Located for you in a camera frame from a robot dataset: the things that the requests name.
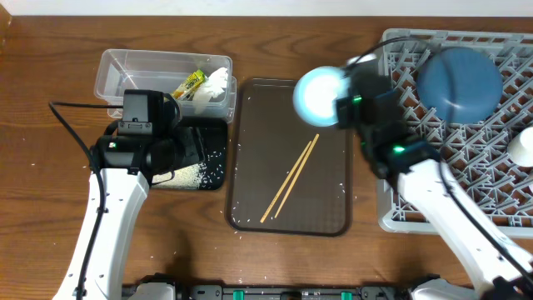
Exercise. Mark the dark blue plate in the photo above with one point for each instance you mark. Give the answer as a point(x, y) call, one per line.
point(462, 85)

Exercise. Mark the grey dishwasher rack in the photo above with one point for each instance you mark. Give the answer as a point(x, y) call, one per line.
point(476, 153)

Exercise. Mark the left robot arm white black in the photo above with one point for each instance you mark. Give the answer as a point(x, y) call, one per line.
point(150, 139)

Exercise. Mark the crumpled white tissue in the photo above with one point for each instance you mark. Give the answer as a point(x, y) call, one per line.
point(212, 88)

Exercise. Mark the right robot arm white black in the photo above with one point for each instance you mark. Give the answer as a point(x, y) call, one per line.
point(497, 267)

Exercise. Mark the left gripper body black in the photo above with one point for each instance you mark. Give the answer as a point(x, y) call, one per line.
point(186, 151)

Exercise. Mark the clear plastic waste bin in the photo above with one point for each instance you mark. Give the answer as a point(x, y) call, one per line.
point(123, 69)

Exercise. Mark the white cup pink inside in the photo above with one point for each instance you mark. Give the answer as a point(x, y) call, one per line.
point(520, 148)

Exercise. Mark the light blue small bowl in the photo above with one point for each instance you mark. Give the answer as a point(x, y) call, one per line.
point(316, 93)

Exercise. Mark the black waste tray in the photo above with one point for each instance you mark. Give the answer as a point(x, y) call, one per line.
point(214, 133)

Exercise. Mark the pile of white rice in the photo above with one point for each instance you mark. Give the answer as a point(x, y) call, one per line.
point(207, 175)

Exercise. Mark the black rail with green clips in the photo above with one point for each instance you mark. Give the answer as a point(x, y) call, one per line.
point(162, 286)

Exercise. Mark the brown serving tray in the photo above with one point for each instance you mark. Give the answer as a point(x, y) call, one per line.
point(269, 138)

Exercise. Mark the yellow green snack wrapper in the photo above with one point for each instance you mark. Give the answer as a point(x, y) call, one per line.
point(189, 85)

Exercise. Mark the wooden chopstick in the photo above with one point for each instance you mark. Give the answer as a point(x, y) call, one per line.
point(285, 182)
point(296, 174)

